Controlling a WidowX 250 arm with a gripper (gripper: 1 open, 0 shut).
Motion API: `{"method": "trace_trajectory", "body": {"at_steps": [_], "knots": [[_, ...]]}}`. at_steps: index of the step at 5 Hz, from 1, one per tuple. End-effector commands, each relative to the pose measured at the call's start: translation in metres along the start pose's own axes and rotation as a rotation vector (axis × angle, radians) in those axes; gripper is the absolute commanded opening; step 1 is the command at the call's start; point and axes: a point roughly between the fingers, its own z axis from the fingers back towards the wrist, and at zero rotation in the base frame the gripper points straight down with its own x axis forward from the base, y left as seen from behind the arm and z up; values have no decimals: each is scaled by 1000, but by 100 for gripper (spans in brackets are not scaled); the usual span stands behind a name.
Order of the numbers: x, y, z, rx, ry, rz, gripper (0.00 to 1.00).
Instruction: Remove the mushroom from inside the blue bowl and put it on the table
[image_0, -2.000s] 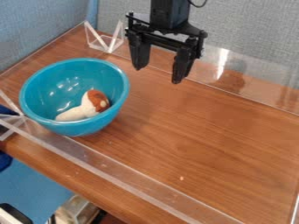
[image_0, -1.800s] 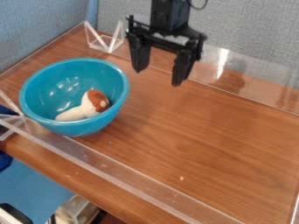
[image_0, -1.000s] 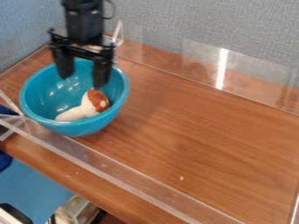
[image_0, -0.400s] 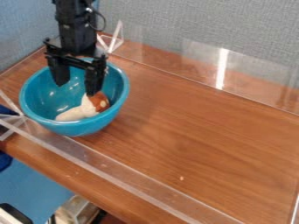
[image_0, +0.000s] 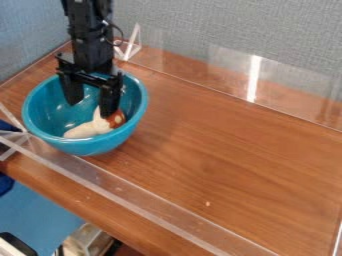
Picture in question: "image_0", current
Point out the metallic box under table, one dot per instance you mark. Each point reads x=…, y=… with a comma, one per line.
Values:
x=88, y=241

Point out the clear acrylic front barrier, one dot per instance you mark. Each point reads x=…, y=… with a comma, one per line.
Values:
x=173, y=218

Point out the blue bowl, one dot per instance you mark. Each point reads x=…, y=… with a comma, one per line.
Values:
x=48, y=116

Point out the clear acrylic barrier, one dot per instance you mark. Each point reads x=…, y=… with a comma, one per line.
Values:
x=288, y=89
x=173, y=218

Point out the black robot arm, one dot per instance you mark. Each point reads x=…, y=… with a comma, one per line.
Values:
x=88, y=17

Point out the clear acrylic left bracket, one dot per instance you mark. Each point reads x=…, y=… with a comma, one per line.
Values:
x=10, y=133

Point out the black device bottom left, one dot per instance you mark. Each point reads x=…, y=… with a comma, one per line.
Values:
x=13, y=247

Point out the blue object at left edge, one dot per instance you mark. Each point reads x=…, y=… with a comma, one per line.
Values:
x=5, y=180

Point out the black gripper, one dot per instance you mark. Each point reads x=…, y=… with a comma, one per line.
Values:
x=88, y=66

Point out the clear acrylic corner bracket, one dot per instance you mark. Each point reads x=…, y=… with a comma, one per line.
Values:
x=125, y=49

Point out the clear acrylic back barrier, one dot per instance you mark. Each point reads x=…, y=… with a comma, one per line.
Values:
x=288, y=89

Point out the toy mushroom brown cap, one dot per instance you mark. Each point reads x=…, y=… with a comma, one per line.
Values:
x=97, y=126

